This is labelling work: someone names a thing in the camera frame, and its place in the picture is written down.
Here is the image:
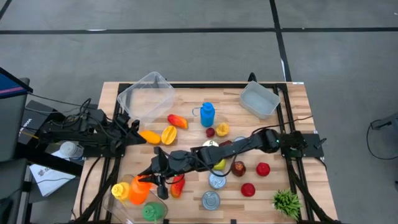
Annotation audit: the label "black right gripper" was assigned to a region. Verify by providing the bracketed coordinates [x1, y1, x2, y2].
[139, 147, 197, 200]

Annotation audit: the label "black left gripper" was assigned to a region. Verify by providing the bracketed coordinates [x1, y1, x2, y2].
[108, 119, 147, 154]

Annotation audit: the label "orange yellow toy mango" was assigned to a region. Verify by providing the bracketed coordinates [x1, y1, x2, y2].
[139, 129, 162, 146]

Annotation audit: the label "large red yellow toy mango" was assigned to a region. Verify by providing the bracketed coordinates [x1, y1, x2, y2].
[170, 174, 187, 199]

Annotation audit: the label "orange plastic water bottle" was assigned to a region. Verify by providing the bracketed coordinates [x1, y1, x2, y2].
[128, 175, 153, 206]

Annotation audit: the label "yellow toy mango half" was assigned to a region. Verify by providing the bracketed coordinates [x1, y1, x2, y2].
[160, 125, 178, 146]

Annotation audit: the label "green plastic water bottle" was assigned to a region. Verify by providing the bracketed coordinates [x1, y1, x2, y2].
[141, 201, 167, 223]

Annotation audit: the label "yellow plastic water bottle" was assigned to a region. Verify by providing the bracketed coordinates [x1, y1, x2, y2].
[111, 182, 131, 202]

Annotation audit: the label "small red yellow toy mango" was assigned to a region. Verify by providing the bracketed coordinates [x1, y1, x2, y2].
[167, 113, 189, 130]

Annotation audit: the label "yellow green toy pear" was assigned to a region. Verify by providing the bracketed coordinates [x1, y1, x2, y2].
[213, 158, 227, 171]

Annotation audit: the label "blue plastic water bottle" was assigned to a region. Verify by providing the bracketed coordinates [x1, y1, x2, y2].
[192, 101, 216, 128]

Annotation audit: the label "mustard yellow toy fruit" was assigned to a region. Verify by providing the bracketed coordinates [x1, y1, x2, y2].
[215, 122, 231, 138]

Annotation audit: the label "dark red toy pomegranate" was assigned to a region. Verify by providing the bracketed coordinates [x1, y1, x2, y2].
[231, 161, 247, 177]

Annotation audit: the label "large clear plastic bin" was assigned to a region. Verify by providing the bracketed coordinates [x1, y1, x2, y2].
[116, 71, 177, 123]

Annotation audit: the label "clear plastic container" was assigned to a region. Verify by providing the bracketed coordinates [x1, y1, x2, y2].
[102, 174, 169, 224]

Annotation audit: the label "green label tuna can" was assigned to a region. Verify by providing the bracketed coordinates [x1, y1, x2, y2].
[201, 190, 221, 211]

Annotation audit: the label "red toy apple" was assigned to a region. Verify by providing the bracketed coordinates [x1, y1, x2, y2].
[241, 182, 256, 198]

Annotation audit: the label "white paper sheets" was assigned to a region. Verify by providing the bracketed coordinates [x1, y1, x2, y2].
[29, 163, 77, 197]

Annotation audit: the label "black case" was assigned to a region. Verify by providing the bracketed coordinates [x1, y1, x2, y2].
[17, 99, 68, 147]

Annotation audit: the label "grey cabinet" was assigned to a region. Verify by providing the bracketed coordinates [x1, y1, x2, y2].
[0, 77, 30, 162]

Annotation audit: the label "green artificial plant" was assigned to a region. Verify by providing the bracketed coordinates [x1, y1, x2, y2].
[272, 188, 303, 220]

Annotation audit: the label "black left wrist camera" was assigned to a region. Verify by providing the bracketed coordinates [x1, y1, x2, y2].
[115, 112, 131, 127]

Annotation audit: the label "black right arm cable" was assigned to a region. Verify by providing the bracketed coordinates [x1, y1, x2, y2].
[198, 115, 314, 177]

